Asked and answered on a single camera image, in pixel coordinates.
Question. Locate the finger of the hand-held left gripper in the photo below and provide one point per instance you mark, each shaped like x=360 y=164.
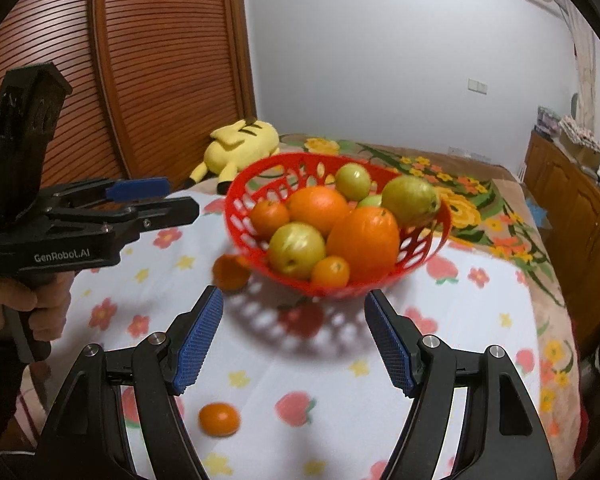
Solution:
x=135 y=189
x=170 y=212

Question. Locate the white wall switch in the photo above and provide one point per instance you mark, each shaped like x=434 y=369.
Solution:
x=476 y=85

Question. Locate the red perforated plastic basket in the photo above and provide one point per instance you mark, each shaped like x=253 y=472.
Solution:
x=350 y=291

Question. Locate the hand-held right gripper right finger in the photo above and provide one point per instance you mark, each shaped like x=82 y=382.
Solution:
x=392 y=345

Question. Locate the yellow plush toy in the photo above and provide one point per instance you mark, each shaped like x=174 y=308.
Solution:
x=240 y=145

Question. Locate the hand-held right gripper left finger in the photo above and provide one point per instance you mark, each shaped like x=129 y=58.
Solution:
x=200 y=340

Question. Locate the blue fabric piece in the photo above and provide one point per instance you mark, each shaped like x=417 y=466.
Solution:
x=536 y=211

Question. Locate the large orange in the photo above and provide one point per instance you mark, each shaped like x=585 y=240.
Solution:
x=364 y=242
x=319 y=210

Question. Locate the small green apple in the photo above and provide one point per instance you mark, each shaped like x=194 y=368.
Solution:
x=353 y=181

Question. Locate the white flower-print cloth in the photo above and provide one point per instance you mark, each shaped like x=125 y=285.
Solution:
x=455 y=340

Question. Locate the person's left forearm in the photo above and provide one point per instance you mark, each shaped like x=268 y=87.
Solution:
x=0 y=385

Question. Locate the grey patterned box stack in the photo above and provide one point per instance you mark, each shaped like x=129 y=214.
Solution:
x=548 y=121

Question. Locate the person's left hand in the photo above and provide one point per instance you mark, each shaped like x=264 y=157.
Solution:
x=25 y=295

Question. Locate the beige curtain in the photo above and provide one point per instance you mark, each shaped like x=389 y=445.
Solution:
x=587 y=60

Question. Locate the open cardboard box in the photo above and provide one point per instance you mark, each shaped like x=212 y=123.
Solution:
x=580 y=147

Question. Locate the brown slatted wooden wardrobe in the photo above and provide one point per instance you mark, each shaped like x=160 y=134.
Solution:
x=155 y=60

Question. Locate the colourful floral blanket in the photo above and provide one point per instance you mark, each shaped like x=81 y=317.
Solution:
x=480 y=185

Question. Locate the wooden cabinet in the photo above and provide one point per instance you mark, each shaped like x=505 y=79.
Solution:
x=580 y=220

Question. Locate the small orange mandarin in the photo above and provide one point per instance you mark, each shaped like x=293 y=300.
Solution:
x=331 y=271
x=230 y=271
x=220 y=419
x=269 y=217

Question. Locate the large yellow-green pear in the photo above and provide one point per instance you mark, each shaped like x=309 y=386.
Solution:
x=410 y=200

